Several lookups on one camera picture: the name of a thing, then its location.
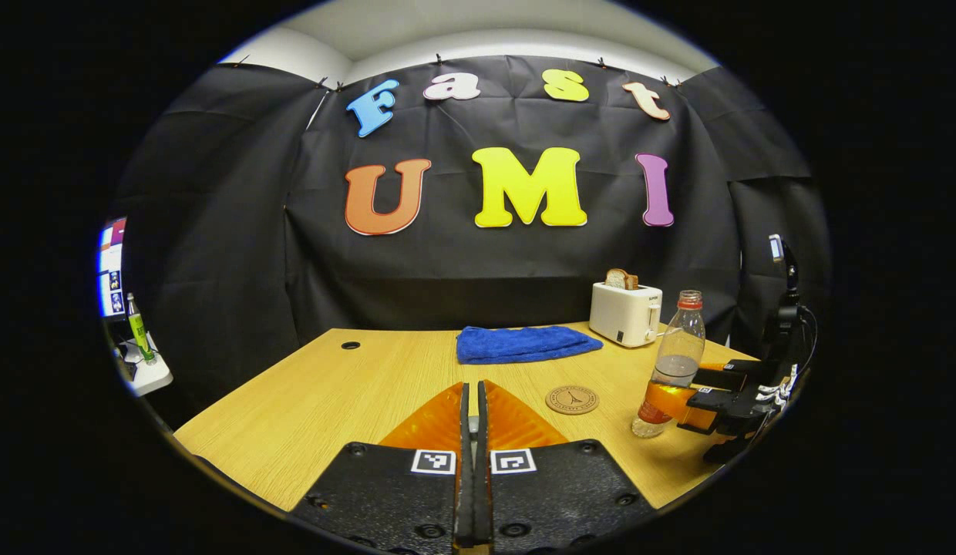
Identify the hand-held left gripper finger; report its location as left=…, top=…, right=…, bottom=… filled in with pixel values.
left=476, top=379, right=656, bottom=555
left=290, top=382, right=476, bottom=555

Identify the clear plastic water bottle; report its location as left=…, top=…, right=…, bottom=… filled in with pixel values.
left=631, top=290, right=707, bottom=439

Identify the round brown coaster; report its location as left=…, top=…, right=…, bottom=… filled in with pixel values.
left=545, top=385, right=601, bottom=416

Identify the green drink bottle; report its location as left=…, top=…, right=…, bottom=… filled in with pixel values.
left=126, top=292, right=157, bottom=365

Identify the white toaster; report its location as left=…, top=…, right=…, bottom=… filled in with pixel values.
left=588, top=281, right=664, bottom=348

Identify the blue folded towel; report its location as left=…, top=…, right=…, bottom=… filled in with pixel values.
left=456, top=325, right=604, bottom=365

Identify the white side table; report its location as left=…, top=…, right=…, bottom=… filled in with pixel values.
left=116, top=331, right=173, bottom=398

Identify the computer monitor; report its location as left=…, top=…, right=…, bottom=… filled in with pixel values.
left=99, top=217, right=129, bottom=318

